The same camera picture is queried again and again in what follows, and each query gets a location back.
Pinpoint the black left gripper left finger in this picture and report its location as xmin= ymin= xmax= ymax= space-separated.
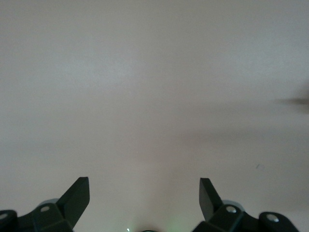
xmin=0 ymin=177 xmax=91 ymax=232

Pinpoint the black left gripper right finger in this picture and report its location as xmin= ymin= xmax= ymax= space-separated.
xmin=192 ymin=177 xmax=300 ymax=232

